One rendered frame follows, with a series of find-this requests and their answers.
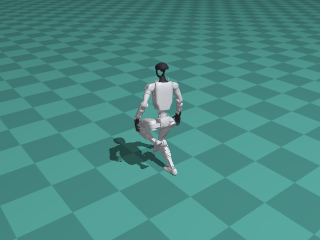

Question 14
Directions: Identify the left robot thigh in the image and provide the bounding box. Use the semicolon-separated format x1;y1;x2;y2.
137;118;161;131

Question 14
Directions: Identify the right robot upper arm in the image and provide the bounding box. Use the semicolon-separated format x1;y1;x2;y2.
172;82;183;104

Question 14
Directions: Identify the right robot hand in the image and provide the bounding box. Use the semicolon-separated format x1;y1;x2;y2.
172;111;181;126

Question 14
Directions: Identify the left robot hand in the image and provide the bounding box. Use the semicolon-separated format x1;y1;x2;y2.
134;118;140;132

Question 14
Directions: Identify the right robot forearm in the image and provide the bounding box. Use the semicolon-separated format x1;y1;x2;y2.
175;101;183;115

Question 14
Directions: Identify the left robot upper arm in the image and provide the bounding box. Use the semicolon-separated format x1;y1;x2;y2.
141;83;155;109

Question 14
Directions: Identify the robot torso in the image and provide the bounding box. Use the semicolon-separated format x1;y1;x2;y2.
151;79;173;130

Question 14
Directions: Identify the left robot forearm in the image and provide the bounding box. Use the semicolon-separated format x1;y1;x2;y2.
134;101;145;121

